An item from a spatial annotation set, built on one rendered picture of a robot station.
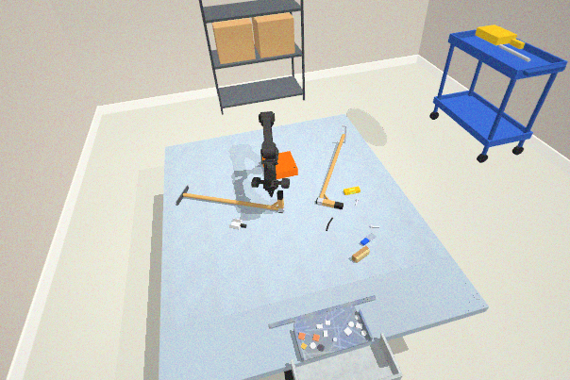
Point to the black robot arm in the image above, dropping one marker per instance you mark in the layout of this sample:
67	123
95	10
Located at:
269	151

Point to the yellow rectangular block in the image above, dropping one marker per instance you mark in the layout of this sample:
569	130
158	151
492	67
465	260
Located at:
351	190

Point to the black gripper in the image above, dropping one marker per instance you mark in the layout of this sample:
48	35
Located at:
285	184

